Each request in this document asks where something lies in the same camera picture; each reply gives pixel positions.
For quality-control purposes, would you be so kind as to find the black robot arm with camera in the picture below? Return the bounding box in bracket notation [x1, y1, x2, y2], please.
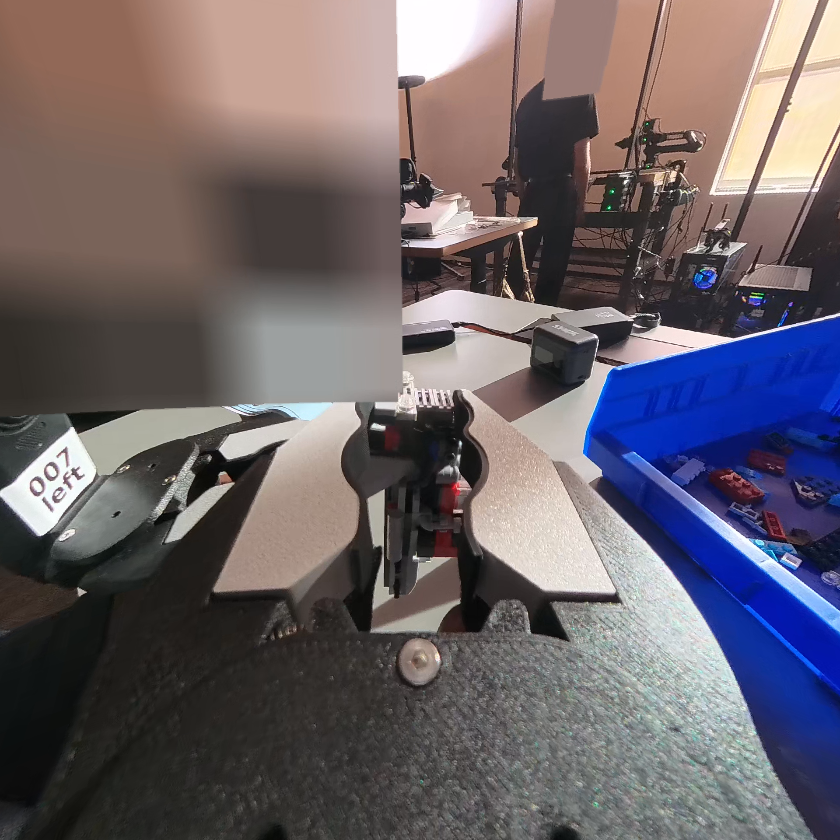
[616, 117, 708, 173]

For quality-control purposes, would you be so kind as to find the building instruction booklet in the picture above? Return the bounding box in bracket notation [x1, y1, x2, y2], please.
[223, 402, 309, 421]

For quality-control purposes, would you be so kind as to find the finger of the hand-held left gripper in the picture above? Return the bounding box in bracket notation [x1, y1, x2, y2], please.
[163, 505, 231, 547]
[187, 415, 316, 463]

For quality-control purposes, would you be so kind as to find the stack of white boxes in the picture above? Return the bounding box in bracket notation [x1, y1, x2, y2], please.
[402, 192, 475, 238]

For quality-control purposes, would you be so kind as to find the computer tower with glowing fan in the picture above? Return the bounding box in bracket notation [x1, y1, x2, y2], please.
[676, 226, 749, 316]

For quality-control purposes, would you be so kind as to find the computer case with mesh top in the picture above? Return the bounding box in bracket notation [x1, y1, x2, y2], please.
[735, 246, 816, 329]

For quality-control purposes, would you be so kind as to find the black box with green lights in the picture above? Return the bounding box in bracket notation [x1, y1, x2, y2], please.
[594, 172, 637, 214]

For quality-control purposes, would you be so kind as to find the dark grey desk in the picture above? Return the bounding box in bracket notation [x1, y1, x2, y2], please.
[72, 289, 840, 840]

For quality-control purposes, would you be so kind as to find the black light stand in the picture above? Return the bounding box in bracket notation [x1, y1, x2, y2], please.
[399, 74, 429, 178]

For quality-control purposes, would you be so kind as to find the grey action camera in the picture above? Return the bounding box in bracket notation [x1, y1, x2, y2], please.
[529, 322, 600, 385]

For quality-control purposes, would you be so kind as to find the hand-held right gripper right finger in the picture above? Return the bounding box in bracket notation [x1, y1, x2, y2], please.
[451, 389, 620, 632]

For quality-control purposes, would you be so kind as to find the white table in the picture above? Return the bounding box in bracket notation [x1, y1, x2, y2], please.
[402, 217, 539, 296]

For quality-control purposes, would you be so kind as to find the blue plastic bin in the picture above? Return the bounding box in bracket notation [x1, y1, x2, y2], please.
[584, 314, 840, 698]

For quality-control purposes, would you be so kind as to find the window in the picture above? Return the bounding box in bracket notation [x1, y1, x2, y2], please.
[712, 0, 840, 196]

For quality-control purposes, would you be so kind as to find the pile of red blue toy bricks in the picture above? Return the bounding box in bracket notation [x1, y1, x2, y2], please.
[659, 427, 840, 592]

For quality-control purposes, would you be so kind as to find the tall metal pole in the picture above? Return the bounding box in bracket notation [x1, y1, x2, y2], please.
[482, 0, 527, 199]

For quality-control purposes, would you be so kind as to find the black power adapter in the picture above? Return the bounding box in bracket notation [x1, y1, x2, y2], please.
[570, 306, 635, 347]

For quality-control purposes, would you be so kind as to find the toy brick vehicle model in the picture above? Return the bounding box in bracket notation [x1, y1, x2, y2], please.
[366, 371, 473, 598]

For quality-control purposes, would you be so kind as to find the metal equipment rack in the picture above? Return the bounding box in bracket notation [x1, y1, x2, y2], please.
[577, 167, 697, 309]

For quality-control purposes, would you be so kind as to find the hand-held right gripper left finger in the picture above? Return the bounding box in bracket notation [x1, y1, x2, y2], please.
[213, 400, 384, 630]

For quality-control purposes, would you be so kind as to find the black flat box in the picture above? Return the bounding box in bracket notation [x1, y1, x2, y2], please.
[402, 319, 456, 349]

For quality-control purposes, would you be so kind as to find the black video camera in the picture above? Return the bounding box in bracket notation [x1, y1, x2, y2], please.
[399, 157, 435, 221]

